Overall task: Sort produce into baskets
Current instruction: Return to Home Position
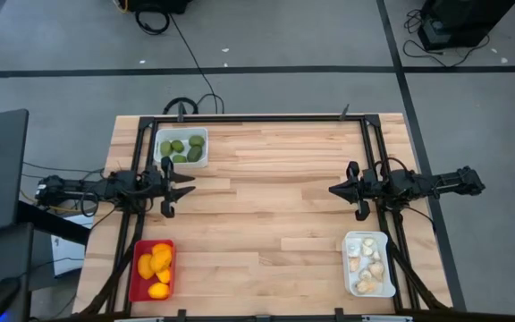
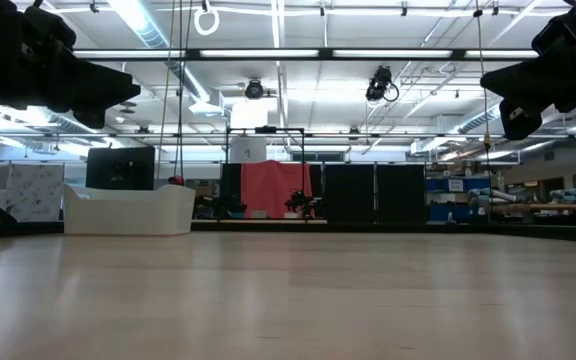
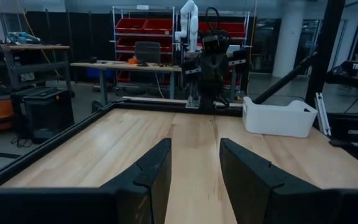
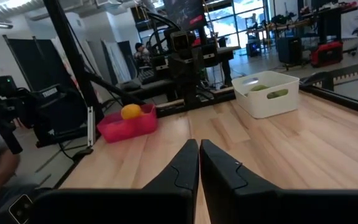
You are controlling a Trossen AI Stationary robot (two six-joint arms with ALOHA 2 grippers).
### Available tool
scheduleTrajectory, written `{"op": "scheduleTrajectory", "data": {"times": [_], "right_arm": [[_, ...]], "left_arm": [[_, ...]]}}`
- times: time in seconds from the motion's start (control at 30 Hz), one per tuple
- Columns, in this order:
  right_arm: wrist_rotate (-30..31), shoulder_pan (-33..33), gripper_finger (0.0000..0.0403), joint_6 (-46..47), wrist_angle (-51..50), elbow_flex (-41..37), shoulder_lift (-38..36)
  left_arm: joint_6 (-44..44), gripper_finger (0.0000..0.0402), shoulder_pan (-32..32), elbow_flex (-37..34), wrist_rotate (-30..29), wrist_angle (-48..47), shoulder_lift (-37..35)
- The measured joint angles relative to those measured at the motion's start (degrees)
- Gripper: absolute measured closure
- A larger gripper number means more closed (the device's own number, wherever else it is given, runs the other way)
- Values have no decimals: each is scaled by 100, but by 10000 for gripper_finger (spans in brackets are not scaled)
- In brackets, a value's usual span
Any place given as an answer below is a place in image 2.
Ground pale hanging cable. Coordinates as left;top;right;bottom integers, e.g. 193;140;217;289
155;0;177;182

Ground black monitor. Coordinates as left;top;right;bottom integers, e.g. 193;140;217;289
85;145;156;191

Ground wooden workbench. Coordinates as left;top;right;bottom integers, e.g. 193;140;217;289
492;202;576;212

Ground thin black frame bar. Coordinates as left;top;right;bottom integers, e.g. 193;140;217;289
0;131;576;140

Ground black panel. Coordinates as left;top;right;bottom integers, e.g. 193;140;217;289
321;163;377;224
377;163;427;225

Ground white patterned partition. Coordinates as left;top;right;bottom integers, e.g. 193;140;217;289
0;163;66;224

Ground blue storage bins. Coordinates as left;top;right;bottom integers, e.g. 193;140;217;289
425;177;492;222

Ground white plastic basket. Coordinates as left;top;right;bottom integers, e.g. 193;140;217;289
61;183;197;237

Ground black overhead camera with cable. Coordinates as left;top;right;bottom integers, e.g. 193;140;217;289
365;64;400;104

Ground round black ceiling fixture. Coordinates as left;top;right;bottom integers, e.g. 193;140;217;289
244;78;265;100

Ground white cable ring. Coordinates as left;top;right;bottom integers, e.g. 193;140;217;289
193;7;221;37

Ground yellow hanging cable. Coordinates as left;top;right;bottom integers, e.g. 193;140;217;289
473;0;493;154

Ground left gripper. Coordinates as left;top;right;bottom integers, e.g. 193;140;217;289
0;0;142;130

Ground dark hanging cable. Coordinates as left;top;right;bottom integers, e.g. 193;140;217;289
173;0;192;187

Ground black stand frame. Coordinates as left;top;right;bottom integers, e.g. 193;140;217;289
224;126;307;224

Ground red cloth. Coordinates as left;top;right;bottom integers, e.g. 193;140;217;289
240;159;315;220

